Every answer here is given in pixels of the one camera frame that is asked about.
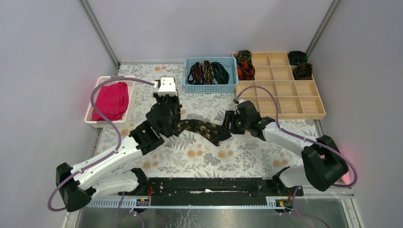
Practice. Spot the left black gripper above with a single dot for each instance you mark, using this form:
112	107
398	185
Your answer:
171	126

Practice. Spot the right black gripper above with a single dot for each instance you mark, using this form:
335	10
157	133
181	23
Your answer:
231	116

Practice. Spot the dark floral necktie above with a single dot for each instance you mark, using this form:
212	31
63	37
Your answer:
212	132

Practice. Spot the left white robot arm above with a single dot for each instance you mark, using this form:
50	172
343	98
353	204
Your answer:
80	183

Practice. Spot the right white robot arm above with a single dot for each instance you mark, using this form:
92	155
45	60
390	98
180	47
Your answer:
322	165

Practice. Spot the floral table mat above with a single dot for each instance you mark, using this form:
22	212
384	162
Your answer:
190	154

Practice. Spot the rolled orange black tie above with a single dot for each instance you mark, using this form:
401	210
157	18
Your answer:
246	71

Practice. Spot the dark green tie in basket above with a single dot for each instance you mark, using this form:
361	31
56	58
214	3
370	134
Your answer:
221	75

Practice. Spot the wooden compartment tray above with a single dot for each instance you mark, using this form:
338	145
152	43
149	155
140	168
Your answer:
274	89

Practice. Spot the red folded cloth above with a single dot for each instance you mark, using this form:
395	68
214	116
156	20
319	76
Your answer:
113	100

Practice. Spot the brown striped tie in basket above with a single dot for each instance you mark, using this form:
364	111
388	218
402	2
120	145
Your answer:
195	74

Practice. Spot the blue plastic basket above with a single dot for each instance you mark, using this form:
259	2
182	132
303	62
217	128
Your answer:
229	64

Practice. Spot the brown patterned tie in basket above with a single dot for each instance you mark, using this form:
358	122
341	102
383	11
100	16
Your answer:
208	75

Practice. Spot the rolled dark striped tie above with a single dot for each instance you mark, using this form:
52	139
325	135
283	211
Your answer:
244	56

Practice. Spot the rolled olive patterned tie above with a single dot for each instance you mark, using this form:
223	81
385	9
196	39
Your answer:
303	71

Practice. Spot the white plastic basket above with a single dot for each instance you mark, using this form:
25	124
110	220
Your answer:
125	120

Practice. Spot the rolled dark green tie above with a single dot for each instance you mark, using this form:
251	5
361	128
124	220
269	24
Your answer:
297	57

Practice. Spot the pink cloth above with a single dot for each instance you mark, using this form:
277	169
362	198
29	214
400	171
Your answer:
345	179

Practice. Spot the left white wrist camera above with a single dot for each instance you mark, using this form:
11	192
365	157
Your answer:
166	85

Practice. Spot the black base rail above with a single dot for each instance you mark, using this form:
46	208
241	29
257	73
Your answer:
211	191

